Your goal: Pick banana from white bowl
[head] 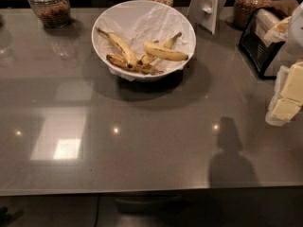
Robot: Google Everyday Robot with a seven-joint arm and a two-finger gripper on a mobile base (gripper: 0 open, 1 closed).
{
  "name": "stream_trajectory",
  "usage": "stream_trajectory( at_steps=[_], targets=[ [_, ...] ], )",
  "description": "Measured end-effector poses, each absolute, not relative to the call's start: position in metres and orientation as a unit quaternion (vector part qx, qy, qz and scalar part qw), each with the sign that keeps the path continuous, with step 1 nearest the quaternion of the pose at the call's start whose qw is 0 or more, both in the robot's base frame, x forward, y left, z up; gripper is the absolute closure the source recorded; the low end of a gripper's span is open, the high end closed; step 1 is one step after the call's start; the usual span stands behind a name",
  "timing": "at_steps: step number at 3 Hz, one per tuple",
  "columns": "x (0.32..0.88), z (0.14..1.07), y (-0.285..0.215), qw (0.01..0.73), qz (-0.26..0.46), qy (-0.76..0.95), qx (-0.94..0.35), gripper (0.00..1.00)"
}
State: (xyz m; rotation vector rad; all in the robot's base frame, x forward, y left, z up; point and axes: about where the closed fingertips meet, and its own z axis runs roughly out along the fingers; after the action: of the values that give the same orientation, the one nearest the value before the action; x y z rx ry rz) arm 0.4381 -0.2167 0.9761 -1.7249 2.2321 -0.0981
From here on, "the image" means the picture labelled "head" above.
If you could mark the yellow banana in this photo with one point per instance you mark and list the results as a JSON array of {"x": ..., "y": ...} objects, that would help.
[{"x": 164, "y": 53}]

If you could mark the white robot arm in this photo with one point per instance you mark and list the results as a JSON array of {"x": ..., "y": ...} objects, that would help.
[{"x": 294, "y": 35}]

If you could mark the small banana middle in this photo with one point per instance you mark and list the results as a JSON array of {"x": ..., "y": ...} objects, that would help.
[{"x": 164, "y": 46}]

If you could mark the white bowl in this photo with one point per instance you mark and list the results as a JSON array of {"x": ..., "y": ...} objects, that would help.
[{"x": 132, "y": 19}]

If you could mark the long spotted banana left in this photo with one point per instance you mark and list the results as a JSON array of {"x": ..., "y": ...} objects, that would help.
[{"x": 117, "y": 42}]

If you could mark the brown bruised banana bottom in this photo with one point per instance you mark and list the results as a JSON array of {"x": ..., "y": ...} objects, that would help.
[{"x": 144, "y": 65}]

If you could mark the glass jar with cereal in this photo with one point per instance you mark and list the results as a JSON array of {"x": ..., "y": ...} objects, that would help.
[{"x": 243, "y": 9}]

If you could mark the white sign stand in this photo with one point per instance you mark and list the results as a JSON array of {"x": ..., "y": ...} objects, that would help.
[{"x": 204, "y": 13}]

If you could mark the white paper liner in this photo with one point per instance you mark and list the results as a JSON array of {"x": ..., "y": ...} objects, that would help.
[{"x": 151, "y": 22}]

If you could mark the glass jar with granola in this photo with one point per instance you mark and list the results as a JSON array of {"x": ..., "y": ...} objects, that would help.
[{"x": 52, "y": 13}]

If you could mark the black wire basket holder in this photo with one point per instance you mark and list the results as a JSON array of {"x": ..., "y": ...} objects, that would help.
[{"x": 258, "y": 52}]

